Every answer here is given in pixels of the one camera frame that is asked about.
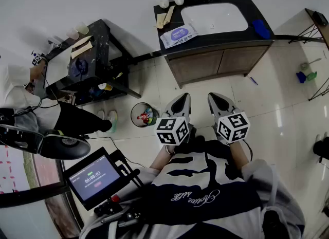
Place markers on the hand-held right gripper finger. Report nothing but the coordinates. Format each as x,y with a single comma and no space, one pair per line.
211,108
227,103

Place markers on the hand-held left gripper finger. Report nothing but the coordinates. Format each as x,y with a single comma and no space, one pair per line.
189,107
170,107

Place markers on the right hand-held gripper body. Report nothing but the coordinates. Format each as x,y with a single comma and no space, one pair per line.
234,127

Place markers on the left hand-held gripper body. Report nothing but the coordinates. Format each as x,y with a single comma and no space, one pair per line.
171,130

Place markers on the white wet wipe pack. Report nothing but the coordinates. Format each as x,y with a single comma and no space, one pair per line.
167,41

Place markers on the person's left forearm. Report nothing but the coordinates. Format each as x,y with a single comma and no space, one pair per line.
162,159

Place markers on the person's right forearm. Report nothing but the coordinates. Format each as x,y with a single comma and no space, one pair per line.
239,155

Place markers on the red drink bottle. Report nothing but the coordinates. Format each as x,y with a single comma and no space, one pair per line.
142,117

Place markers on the blue pen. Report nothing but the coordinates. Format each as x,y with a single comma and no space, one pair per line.
253,80

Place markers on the black top wooden sink cabinet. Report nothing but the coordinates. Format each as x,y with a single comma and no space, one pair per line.
218,60

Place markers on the yellow cup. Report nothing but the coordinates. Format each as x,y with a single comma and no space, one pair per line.
106,86

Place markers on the blue plastic item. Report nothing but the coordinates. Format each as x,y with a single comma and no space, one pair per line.
300,77

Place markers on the person's navy white shirt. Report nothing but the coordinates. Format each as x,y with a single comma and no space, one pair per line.
205,207

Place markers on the white sink basin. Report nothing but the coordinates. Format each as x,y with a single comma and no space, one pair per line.
214,18

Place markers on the beige paper packet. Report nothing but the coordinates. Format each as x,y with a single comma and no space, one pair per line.
169,14
82,41
81,50
160,20

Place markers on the grey green scoop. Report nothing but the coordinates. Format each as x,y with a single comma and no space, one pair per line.
306,65

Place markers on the black marble table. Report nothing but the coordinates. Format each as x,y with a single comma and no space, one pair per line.
101,53

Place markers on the red round button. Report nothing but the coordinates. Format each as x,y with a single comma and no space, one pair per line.
115,198

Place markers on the green plastic item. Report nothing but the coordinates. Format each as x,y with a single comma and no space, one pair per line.
311,76

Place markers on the black screen monitor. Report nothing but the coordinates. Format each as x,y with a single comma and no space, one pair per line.
95,179

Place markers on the black metal rack legs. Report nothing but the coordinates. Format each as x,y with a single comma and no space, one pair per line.
321,89

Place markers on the dark blue cloth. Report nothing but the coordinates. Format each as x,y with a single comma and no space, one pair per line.
78,67

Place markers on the white cup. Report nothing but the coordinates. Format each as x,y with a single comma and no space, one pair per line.
163,2

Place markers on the black office chair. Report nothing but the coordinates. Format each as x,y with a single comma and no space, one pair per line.
64,145

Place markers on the translucent plastic cup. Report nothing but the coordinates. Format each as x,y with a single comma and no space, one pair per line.
82,28
72,34

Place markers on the black box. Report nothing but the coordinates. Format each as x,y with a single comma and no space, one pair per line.
320,18

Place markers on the wooden top black frame table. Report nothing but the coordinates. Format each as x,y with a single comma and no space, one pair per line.
317,27

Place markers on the black window frame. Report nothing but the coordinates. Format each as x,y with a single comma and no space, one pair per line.
30,194

